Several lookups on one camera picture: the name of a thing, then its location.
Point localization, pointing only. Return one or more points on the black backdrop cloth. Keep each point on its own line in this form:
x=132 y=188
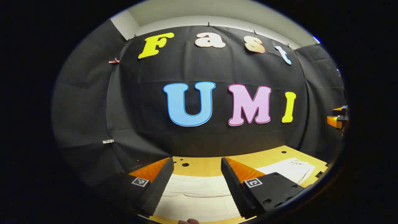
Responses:
x=140 y=102

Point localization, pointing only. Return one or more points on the copper spring clip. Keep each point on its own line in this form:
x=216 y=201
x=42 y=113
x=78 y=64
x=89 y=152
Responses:
x=114 y=61

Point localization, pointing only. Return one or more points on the white jeans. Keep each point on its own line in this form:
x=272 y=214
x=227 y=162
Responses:
x=199 y=186

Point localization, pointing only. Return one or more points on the silver metal clip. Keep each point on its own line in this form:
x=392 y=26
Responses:
x=108 y=141

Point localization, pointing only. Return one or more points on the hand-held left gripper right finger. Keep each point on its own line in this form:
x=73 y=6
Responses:
x=233 y=186

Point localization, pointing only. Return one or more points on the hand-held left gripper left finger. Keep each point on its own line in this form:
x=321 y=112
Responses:
x=157 y=186

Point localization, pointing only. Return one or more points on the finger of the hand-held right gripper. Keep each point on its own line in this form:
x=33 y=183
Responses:
x=339 y=110
x=334 y=121

